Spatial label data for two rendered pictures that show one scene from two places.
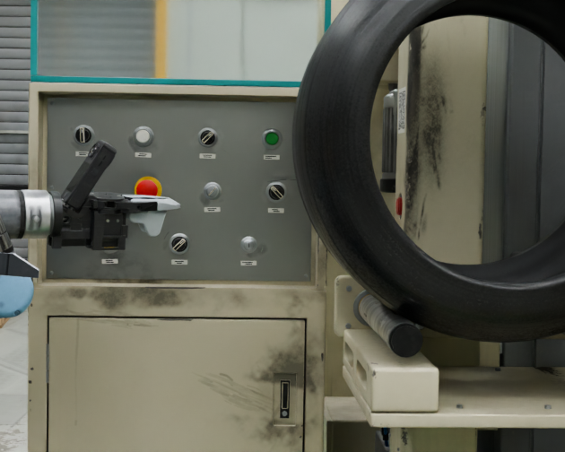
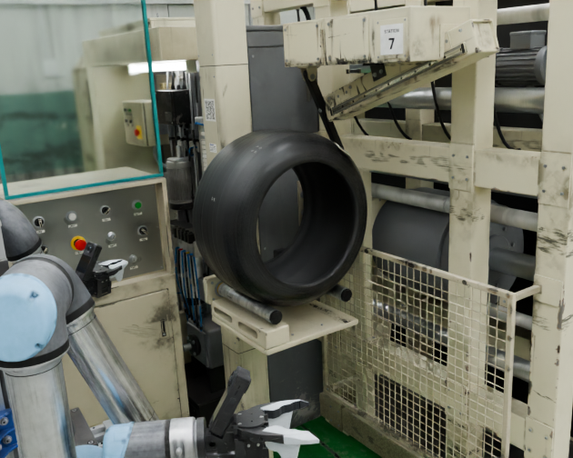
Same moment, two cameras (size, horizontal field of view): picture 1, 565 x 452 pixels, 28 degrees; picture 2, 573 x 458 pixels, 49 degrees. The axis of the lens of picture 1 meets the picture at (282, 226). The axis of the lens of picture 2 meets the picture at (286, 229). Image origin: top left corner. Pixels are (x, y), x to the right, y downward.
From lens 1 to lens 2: 89 cm
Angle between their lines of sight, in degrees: 33
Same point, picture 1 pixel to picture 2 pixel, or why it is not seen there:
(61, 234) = not seen: hidden behind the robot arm
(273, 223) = (143, 245)
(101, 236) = (101, 290)
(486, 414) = (306, 336)
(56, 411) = not seen: hidden behind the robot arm
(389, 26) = (259, 189)
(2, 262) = (296, 404)
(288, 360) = (163, 309)
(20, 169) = not seen: outside the picture
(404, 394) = (277, 338)
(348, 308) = (212, 292)
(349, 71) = (245, 212)
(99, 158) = (95, 253)
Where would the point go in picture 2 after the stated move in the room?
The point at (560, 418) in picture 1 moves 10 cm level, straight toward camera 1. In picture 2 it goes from (330, 329) to (342, 342)
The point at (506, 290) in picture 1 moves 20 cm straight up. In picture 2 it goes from (309, 286) to (306, 225)
